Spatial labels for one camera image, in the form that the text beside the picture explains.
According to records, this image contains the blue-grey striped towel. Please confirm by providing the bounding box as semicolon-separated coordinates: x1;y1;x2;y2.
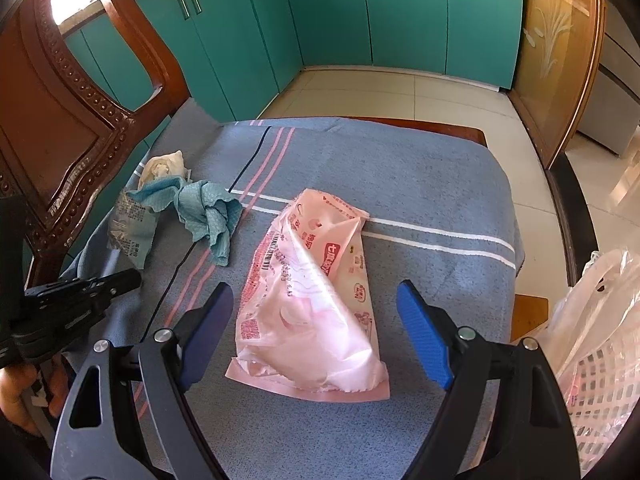
60;116;526;480

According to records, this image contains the crumpled white tissue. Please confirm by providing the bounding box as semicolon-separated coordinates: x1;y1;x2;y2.
137;150;193;191

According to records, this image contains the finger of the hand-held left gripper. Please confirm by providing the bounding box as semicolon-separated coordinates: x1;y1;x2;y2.
10;268;142;361

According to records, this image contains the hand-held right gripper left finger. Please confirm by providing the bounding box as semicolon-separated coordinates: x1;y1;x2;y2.
50;282;234;480

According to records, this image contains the carved wooden chair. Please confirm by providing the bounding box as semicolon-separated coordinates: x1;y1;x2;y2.
0;0;549;336

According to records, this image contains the clear plastic wrapper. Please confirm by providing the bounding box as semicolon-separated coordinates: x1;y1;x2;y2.
107;192;158;270

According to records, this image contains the wooden glass door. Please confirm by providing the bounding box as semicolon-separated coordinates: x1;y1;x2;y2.
507;0;608;171

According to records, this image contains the crumpled blue cloth wipe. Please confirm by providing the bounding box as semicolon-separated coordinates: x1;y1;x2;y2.
125;176;244;267

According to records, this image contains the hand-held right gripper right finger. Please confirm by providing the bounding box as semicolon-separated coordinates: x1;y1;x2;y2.
396;280;582;480

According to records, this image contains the pink plastic packet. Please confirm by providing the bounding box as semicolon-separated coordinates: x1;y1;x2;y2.
225;187;391;403

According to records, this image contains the person's left hand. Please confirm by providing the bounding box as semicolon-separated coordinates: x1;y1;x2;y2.
0;354;68;436

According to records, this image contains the white refrigerator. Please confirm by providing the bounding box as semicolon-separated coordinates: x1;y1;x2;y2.
575;10;640;156

